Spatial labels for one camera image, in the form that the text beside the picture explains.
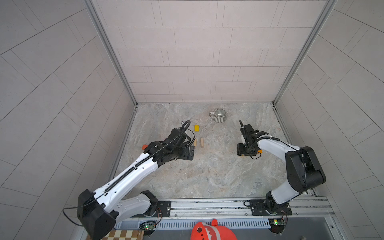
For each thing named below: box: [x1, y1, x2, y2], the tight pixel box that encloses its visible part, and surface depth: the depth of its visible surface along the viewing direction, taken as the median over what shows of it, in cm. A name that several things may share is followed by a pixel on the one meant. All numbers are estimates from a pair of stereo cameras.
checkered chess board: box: [86, 230, 144, 240], surface depth 63 cm
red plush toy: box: [191, 219, 237, 240], surface depth 61 cm
